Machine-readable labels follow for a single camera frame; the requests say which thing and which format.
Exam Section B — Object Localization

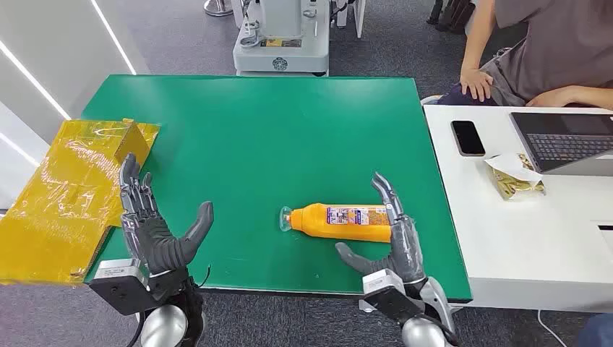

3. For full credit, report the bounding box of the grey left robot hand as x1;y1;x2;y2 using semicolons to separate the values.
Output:
119;153;215;279

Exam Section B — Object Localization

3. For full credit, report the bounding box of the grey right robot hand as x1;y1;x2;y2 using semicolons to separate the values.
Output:
335;172;427;284

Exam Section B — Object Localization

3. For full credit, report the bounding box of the orange detergent bottle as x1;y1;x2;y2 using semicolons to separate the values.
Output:
279;202;394;244

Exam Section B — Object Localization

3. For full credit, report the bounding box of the yellow tape-wrapped cardboard box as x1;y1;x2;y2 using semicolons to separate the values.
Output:
0;118;161;287

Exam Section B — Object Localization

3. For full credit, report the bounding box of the black smartphone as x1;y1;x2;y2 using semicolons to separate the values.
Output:
450;120;486;158

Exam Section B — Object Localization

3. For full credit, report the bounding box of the gold snack packet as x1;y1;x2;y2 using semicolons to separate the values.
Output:
484;153;547;201

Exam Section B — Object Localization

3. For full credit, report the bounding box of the person's right hand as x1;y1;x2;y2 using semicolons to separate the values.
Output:
459;68;494;103

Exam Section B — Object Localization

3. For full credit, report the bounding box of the person's hand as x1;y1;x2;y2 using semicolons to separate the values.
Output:
459;68;494;103
526;87;575;108

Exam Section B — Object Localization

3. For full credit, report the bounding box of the grey laptop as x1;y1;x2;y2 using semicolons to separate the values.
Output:
509;111;613;177

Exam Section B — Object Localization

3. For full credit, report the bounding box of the person's left hand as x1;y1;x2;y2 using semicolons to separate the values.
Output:
526;87;575;108

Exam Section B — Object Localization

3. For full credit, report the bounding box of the blue fabric object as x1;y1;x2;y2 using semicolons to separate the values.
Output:
577;313;613;347

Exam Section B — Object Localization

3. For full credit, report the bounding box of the white furniture panel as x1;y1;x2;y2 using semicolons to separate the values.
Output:
335;0;367;39

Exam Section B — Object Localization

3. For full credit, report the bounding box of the black chair base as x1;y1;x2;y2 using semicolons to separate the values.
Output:
426;0;477;35

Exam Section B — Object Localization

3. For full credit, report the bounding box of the chrome stand base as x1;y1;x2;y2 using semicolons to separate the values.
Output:
203;0;234;17

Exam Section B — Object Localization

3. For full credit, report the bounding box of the person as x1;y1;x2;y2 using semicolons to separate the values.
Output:
437;0;613;111

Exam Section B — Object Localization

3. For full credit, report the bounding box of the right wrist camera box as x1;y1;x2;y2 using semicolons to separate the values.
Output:
361;269;425;327

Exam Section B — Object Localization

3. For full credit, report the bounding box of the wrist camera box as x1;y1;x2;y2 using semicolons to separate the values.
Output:
361;269;425;327
89;258;160;316

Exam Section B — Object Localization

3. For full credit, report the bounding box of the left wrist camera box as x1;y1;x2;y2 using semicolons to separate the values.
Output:
89;258;160;316

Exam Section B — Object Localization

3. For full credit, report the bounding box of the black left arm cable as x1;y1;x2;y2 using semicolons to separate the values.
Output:
125;310;145;347

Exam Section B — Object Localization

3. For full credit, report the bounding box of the white floor cable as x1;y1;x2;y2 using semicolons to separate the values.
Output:
537;310;568;347

